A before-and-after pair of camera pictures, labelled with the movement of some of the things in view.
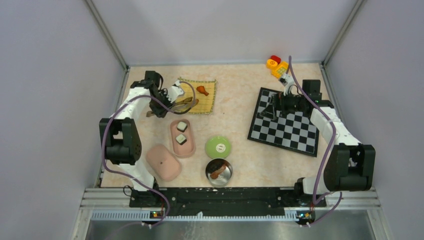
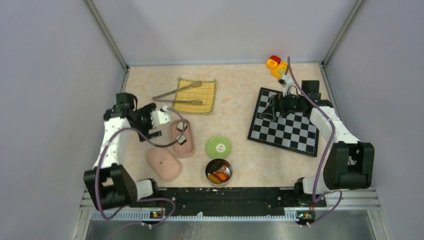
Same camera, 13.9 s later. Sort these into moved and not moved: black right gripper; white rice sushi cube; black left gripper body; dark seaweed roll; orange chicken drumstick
Moved: black left gripper body; orange chicken drumstick
Not moved: dark seaweed roll; black right gripper; white rice sushi cube
